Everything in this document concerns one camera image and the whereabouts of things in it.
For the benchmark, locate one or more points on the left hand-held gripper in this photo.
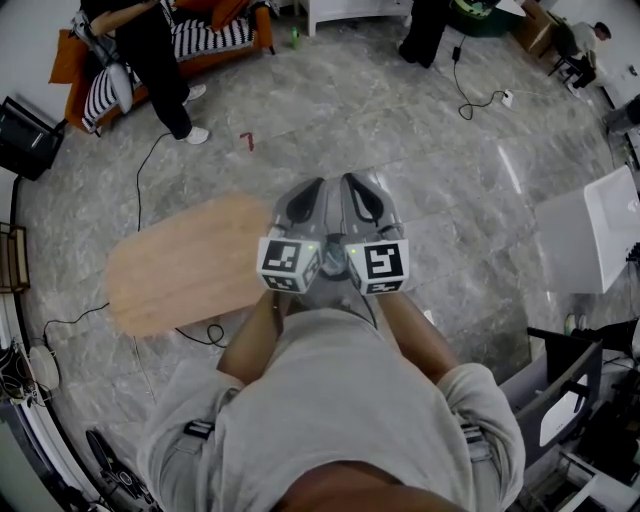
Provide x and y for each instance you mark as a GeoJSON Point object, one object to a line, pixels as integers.
{"type": "Point", "coordinates": [287, 260]}

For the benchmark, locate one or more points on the brown wooden cabinet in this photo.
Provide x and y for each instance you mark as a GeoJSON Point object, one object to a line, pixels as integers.
{"type": "Point", "coordinates": [550, 380]}

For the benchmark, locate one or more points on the white round floor device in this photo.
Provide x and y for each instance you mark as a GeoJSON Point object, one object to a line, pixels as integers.
{"type": "Point", "coordinates": [44, 367]}

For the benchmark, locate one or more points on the wooden rack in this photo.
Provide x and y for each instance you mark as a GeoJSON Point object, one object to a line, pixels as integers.
{"type": "Point", "coordinates": [12, 257]}

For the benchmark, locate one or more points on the white sink cabinet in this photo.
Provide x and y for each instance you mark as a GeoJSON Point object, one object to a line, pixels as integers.
{"type": "Point", "coordinates": [350, 10]}

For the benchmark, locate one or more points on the black green backpack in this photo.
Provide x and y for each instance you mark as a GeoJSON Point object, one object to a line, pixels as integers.
{"type": "Point", "coordinates": [472, 6]}

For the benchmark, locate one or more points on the striped blanket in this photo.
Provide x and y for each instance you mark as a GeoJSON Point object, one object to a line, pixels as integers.
{"type": "Point", "coordinates": [215, 35]}

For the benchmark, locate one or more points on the orange cushion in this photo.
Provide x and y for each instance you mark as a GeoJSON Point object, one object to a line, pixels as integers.
{"type": "Point", "coordinates": [230, 12]}
{"type": "Point", "coordinates": [65, 55]}

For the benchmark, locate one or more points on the black cabinet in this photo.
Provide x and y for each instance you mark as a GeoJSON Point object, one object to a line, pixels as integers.
{"type": "Point", "coordinates": [27, 137]}

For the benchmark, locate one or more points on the black framed monitor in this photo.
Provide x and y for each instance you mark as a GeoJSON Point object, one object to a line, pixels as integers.
{"type": "Point", "coordinates": [562, 417]}

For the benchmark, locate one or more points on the white table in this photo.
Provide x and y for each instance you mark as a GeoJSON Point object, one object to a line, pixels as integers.
{"type": "Point", "coordinates": [585, 235]}

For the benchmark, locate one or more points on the grey pillow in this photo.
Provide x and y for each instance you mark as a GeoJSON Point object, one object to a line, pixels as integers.
{"type": "Point", "coordinates": [121, 85]}

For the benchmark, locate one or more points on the person's grey shirt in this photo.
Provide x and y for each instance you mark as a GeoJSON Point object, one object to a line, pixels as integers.
{"type": "Point", "coordinates": [340, 410]}

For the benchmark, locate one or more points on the orange sofa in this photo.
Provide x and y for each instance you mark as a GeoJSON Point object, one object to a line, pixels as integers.
{"type": "Point", "coordinates": [75, 100]}

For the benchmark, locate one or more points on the person's left forearm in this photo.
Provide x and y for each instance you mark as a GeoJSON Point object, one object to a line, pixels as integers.
{"type": "Point", "coordinates": [250, 340]}

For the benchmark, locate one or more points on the cardboard box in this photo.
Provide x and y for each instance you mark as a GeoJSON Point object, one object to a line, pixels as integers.
{"type": "Point", "coordinates": [537, 27]}

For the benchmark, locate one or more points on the oval wooden table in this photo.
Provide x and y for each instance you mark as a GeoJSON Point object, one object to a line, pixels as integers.
{"type": "Point", "coordinates": [190, 260]}

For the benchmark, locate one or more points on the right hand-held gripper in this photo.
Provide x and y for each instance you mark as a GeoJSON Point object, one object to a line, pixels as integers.
{"type": "Point", "coordinates": [380, 265]}

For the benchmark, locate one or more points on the person's right forearm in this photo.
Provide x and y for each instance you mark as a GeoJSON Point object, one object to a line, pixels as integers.
{"type": "Point", "coordinates": [425, 340]}

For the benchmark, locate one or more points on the black mesh waste bin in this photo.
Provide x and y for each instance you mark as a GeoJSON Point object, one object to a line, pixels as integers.
{"type": "Point", "coordinates": [332, 260]}

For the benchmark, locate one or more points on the green bottle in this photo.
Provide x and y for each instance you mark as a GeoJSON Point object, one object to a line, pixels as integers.
{"type": "Point", "coordinates": [295, 37]}

